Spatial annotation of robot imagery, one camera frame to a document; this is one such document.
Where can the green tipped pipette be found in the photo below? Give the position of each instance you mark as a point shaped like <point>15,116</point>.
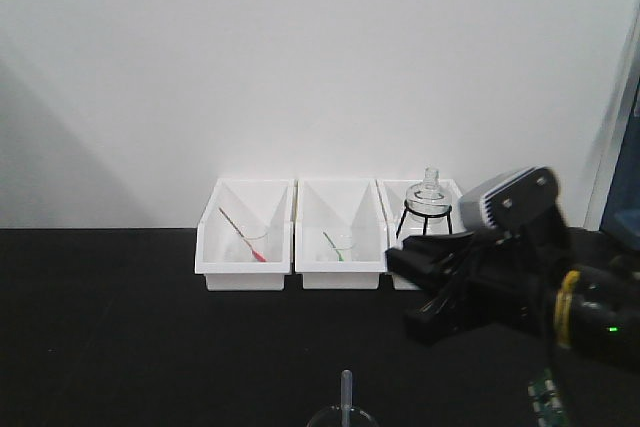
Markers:
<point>334,247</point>

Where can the middle white plastic bin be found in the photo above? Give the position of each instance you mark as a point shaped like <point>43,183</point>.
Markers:
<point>340,234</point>

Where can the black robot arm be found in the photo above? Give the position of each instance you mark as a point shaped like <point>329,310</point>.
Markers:
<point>573,288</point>

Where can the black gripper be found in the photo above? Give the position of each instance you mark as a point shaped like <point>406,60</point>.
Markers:
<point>474,279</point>

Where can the left white plastic bin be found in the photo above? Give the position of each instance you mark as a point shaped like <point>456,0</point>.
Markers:
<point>263,210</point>

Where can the red tipped pipette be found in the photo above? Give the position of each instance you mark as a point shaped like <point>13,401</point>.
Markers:
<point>254,252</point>

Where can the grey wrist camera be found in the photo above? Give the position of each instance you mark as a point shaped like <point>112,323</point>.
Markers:
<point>509,200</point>

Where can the glass alcohol lamp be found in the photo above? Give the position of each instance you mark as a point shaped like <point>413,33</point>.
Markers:
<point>428,197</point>

